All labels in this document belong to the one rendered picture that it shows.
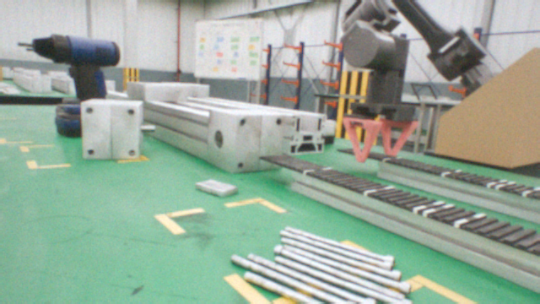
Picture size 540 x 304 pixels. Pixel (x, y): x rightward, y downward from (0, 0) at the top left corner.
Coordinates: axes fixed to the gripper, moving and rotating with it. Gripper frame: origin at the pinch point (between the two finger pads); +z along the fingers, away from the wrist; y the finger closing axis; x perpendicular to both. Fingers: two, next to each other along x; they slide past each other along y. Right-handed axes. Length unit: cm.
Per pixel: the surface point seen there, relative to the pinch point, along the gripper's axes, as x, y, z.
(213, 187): -1.0, 31.3, 2.6
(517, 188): 22.1, 0.5, -0.2
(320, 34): -801, -726, -173
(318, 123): -18.9, -3.6, -3.5
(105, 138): -25.0, 39.3, -0.2
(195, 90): -75, 0, -8
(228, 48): -544, -275, -71
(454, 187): 14.6, 0.9, 1.7
